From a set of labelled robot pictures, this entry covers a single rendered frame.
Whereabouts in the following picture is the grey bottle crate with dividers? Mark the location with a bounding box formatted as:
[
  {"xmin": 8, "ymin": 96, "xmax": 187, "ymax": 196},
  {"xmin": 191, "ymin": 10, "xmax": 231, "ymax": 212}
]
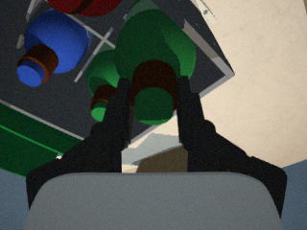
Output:
[{"xmin": 0, "ymin": 0, "xmax": 235, "ymax": 140}]

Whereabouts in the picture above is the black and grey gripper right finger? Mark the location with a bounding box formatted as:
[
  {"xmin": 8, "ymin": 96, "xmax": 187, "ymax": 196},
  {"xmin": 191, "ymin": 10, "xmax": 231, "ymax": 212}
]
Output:
[{"xmin": 177, "ymin": 76, "xmax": 288, "ymax": 218}]

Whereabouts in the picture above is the red bottle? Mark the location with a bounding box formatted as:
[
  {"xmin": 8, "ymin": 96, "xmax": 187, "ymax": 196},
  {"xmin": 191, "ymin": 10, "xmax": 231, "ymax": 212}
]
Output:
[{"xmin": 47, "ymin": 0, "xmax": 122, "ymax": 17}]

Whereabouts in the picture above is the green crate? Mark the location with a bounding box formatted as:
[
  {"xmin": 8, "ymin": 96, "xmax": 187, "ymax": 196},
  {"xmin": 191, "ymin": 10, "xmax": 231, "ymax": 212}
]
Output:
[{"xmin": 0, "ymin": 103, "xmax": 81, "ymax": 178}]

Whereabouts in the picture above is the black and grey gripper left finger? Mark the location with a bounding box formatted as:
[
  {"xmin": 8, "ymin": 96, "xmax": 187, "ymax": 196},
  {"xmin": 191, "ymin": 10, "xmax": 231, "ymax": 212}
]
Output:
[{"xmin": 26, "ymin": 78, "xmax": 134, "ymax": 210}]

